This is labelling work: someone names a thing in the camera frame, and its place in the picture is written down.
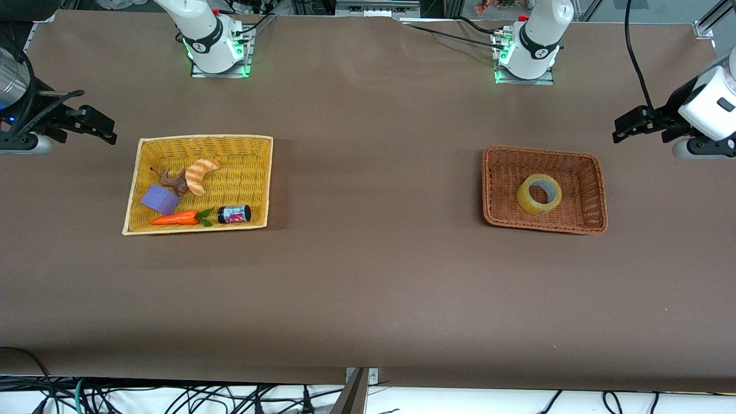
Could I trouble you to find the long black table cable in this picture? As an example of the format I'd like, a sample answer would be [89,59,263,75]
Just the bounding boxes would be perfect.
[402,23,507,51]

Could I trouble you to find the brown toy root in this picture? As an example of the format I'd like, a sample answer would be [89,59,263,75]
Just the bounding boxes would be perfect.
[150,167,189,196]

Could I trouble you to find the toy croissant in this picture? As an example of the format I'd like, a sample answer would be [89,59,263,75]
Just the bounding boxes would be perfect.
[185,159,221,197]

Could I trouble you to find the purple foam block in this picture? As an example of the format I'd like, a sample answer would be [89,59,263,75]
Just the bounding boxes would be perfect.
[141,184,181,216]

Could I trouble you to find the short black table cable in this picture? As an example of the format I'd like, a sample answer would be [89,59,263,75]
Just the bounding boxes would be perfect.
[454,16,502,36]

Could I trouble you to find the curved black floor cable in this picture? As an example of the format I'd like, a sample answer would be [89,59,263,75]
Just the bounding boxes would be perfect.
[0,347,58,414]

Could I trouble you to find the orange toy carrot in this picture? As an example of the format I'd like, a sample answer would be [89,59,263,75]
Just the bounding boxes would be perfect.
[151,208,215,227]

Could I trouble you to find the grey metal bar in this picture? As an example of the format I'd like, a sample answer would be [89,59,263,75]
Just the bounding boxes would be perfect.
[331,368,370,414]

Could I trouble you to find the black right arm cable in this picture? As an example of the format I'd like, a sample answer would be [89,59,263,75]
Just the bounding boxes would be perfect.
[0,32,85,136]

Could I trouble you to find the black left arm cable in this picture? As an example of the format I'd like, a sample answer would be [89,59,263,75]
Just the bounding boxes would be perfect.
[626,0,657,111]

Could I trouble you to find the brown wicker basket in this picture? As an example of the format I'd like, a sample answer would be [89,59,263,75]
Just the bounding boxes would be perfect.
[482,144,608,235]

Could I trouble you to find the clear yellowish tape roll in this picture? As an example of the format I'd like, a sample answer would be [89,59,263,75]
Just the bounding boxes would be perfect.
[516,174,562,215]

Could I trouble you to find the yellow wicker basket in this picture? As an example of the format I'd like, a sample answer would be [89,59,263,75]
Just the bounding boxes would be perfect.
[122,135,274,236]

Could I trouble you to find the silver table edge bracket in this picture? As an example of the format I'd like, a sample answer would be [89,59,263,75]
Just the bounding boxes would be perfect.
[345,367,379,385]

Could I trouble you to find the grey metal box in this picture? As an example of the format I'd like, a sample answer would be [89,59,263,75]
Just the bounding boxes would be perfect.
[335,0,421,18]

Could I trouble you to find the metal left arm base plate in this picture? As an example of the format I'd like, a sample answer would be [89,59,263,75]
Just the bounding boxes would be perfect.
[492,28,555,86]

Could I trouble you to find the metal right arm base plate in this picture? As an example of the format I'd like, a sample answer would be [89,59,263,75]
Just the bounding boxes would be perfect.
[191,23,254,78]

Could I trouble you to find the small black can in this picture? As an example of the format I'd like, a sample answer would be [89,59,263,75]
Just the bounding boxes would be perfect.
[217,205,252,224]

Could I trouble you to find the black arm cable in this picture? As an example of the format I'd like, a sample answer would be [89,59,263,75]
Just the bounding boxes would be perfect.
[0,32,85,136]
[626,0,657,111]

